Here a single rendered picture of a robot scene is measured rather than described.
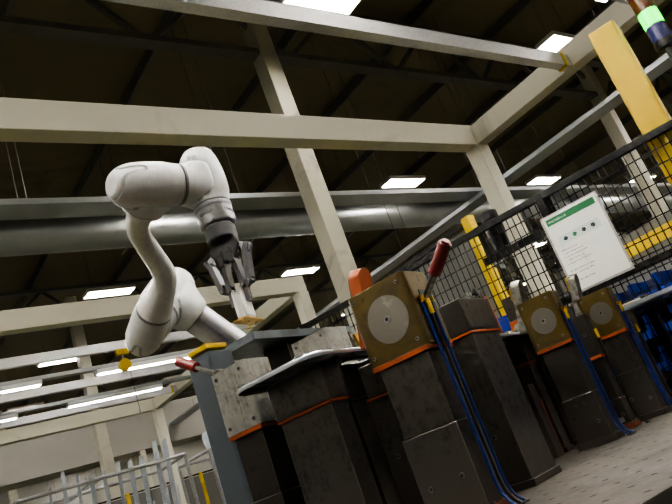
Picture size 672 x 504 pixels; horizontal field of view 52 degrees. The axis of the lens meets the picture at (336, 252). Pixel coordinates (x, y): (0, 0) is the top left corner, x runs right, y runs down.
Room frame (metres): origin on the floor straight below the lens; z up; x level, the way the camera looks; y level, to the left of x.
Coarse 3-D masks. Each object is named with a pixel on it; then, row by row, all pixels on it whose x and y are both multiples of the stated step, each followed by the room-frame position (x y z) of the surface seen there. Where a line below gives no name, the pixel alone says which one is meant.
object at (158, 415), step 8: (160, 408) 12.91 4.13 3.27; (160, 416) 12.89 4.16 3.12; (160, 424) 12.86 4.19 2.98; (160, 432) 12.84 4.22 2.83; (168, 432) 12.93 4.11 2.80; (160, 440) 12.90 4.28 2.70; (168, 440) 12.91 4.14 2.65; (168, 448) 12.88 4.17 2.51; (176, 464) 12.93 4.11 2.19; (176, 472) 12.90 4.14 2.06; (176, 480) 12.88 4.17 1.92; (184, 496) 12.93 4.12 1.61
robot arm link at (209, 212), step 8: (208, 200) 1.49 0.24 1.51; (216, 200) 1.49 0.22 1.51; (224, 200) 1.51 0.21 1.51; (200, 208) 1.49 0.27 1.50; (208, 208) 1.49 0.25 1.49; (216, 208) 1.49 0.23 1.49; (224, 208) 1.50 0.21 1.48; (232, 208) 1.53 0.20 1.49; (200, 216) 1.50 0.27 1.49; (208, 216) 1.49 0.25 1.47; (216, 216) 1.49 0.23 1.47; (224, 216) 1.50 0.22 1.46; (232, 216) 1.52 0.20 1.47; (200, 224) 1.51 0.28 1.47; (208, 224) 1.50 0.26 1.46
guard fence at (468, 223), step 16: (464, 224) 3.94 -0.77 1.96; (416, 256) 4.30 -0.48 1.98; (448, 256) 4.13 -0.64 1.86; (464, 256) 4.04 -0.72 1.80; (480, 256) 3.93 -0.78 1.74; (448, 272) 4.17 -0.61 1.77; (464, 272) 4.08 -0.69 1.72; (480, 272) 4.00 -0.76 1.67; (496, 272) 3.93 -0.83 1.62; (448, 288) 4.21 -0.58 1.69; (464, 288) 4.12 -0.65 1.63; (496, 288) 3.92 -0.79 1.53
